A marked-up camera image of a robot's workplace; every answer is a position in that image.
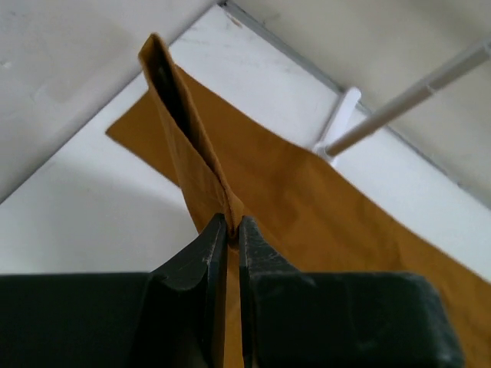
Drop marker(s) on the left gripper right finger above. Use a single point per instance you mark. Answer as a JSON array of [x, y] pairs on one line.
[[292, 318]]

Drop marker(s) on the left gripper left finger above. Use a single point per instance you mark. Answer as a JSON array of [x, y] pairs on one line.
[[173, 316]]

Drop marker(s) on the brown trousers with striped trim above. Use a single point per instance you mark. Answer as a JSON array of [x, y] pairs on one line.
[[226, 163]]

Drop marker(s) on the white and silver clothes rack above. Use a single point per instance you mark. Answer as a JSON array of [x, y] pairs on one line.
[[336, 138]]

